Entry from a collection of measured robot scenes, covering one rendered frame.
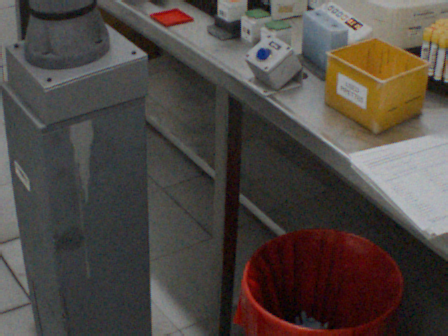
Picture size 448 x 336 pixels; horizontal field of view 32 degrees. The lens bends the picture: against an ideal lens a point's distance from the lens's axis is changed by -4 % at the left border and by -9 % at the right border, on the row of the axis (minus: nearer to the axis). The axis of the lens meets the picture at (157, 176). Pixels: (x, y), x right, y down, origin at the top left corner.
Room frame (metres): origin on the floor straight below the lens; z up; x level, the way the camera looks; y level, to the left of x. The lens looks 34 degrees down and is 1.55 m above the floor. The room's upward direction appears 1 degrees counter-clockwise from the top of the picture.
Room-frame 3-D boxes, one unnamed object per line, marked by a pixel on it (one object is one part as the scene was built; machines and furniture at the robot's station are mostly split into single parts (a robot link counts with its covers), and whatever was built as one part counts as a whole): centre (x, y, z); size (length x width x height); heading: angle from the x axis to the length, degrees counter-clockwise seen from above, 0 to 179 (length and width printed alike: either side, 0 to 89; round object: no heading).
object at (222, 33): (1.54, -0.16, 0.89); 0.09 x 0.05 x 0.04; 120
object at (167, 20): (1.61, -0.04, 0.88); 0.07 x 0.07 x 0.01; 29
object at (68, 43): (1.30, 0.15, 1.00); 0.15 x 0.15 x 0.10
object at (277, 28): (1.43, -0.23, 0.91); 0.05 x 0.04 x 0.07; 119
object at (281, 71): (1.31, -0.22, 0.92); 0.13 x 0.07 x 0.08; 119
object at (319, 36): (1.38, -0.32, 0.92); 0.10 x 0.07 x 0.10; 21
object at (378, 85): (1.21, -0.38, 0.93); 0.13 x 0.13 x 0.10; 34
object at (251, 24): (1.48, -0.20, 0.91); 0.05 x 0.04 x 0.07; 119
